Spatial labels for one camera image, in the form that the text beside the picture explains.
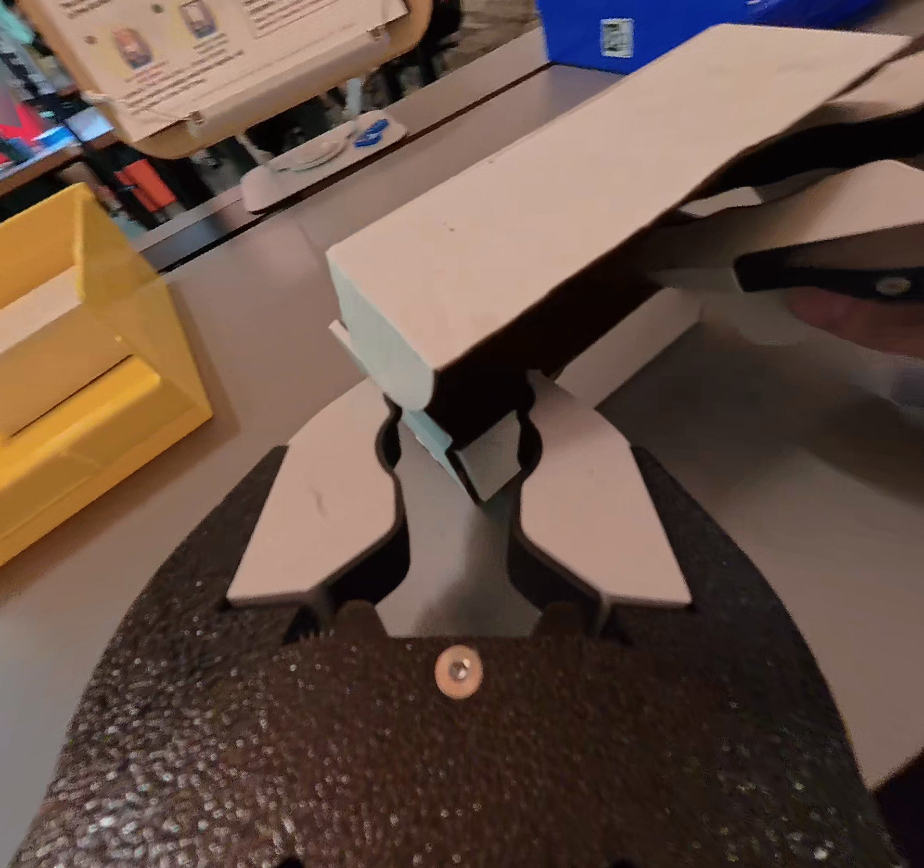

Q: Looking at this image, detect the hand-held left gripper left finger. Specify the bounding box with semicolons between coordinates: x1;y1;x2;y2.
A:
226;379;412;609

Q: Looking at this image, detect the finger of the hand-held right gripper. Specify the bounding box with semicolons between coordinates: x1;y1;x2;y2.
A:
653;159;924;287
715;52;924;194

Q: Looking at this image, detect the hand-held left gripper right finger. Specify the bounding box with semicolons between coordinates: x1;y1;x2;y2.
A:
507;370;695;610

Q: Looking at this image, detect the yellow plastic bin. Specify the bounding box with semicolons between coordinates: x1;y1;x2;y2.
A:
0;182;214;566

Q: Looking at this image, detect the person's right hand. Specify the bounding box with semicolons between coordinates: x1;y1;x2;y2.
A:
787;296;924;363

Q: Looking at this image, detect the white round disc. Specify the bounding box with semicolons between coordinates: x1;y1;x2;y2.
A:
270;133;352;172

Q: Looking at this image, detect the printed instruction sheet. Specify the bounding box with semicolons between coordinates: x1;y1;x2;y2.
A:
14;0;409;143

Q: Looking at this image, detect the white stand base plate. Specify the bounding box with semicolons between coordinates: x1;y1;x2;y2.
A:
242;113;409;213

